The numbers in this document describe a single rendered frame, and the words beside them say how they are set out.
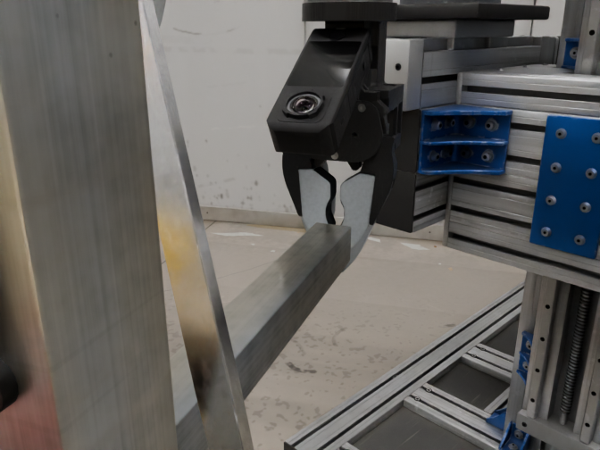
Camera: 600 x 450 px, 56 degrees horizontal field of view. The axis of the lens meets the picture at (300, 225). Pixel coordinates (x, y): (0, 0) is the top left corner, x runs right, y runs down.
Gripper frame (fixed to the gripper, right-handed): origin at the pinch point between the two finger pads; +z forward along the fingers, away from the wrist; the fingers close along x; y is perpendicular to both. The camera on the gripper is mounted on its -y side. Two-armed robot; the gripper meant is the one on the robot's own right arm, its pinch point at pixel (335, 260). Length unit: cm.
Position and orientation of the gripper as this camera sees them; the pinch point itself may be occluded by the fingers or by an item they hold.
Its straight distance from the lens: 47.4
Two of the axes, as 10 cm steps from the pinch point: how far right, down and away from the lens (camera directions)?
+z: 0.0, 9.4, 3.3
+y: 3.5, -3.1, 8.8
